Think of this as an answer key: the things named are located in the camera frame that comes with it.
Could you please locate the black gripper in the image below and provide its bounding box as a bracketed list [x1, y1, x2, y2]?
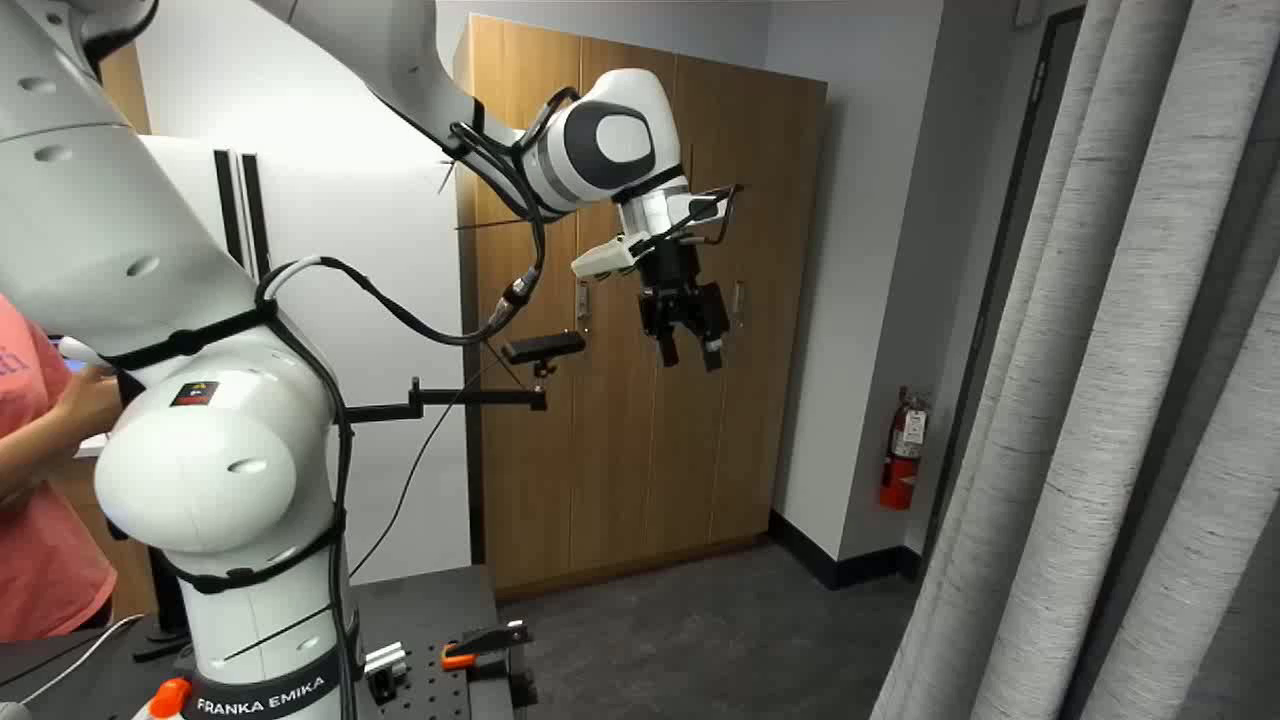
[635, 239, 737, 375]

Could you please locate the grey fabric curtain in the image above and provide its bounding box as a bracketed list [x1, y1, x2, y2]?
[873, 0, 1280, 720]

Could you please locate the person's bare forearm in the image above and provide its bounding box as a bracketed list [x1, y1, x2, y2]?
[0, 385, 88, 514]

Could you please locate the person's hand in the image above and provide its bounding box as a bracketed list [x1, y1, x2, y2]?
[54, 372, 130, 440]

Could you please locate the brown wooden door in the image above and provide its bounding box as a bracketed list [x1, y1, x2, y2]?
[455, 11, 831, 606]

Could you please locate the red fire extinguisher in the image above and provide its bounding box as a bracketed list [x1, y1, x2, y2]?
[877, 385, 931, 516]

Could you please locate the orange and black clamp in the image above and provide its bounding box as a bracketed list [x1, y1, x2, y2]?
[435, 617, 535, 681]

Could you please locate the small silver metal block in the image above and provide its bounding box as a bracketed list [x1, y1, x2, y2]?
[359, 640, 412, 681]

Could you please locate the black vertical bar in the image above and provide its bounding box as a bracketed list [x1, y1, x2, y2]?
[214, 150, 248, 270]
[241, 152, 276, 284]

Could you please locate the blue lit screen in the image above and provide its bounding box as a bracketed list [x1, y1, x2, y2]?
[54, 334, 114, 381]

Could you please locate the person in pink shirt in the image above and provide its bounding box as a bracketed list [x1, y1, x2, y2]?
[0, 291, 125, 649]

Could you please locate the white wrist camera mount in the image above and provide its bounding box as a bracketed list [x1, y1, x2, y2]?
[573, 238, 650, 287]

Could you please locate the black external camera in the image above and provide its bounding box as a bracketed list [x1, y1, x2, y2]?
[506, 327, 593, 372]

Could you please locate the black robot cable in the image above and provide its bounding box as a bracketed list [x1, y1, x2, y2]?
[255, 85, 585, 353]

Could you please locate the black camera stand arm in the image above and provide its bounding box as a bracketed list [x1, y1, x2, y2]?
[337, 375, 551, 428]

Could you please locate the black wall baseboard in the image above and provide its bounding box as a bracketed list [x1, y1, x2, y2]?
[768, 514, 929, 592]

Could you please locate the dark door frame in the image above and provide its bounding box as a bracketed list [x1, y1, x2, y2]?
[923, 6, 1089, 554]

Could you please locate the orange clamp handle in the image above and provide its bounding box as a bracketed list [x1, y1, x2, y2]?
[144, 675, 202, 720]

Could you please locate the white cable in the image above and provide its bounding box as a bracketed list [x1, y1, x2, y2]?
[0, 614, 144, 711]

